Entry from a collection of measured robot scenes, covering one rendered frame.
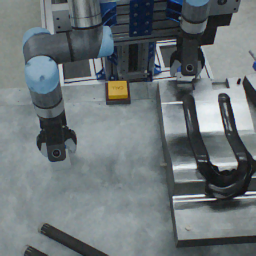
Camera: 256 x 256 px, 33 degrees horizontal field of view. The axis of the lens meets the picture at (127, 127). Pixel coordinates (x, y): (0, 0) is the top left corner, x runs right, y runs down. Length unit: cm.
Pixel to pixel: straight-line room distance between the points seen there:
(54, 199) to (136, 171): 25
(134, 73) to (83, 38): 103
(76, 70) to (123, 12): 74
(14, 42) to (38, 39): 172
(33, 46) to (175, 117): 47
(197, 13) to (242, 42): 161
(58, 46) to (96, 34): 10
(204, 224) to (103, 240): 27
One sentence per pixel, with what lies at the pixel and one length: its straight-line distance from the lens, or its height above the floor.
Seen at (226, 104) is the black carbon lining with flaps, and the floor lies 88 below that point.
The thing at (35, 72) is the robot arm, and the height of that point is 120.
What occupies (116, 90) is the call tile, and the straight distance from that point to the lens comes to 140.
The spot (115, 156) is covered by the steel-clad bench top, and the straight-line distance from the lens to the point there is 130.
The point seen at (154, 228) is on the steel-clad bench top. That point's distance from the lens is 121.
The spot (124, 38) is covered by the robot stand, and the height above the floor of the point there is 72.
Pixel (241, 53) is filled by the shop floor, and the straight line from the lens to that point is 276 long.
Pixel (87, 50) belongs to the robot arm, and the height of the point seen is 116.
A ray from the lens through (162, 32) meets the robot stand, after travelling 174.
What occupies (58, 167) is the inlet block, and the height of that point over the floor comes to 82.
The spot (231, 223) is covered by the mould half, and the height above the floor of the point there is 86.
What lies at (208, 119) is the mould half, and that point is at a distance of 130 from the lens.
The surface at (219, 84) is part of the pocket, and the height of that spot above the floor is 86.
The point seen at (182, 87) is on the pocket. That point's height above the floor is 86.
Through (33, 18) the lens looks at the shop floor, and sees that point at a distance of 293.
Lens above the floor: 193
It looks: 56 degrees down
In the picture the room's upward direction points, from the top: 1 degrees clockwise
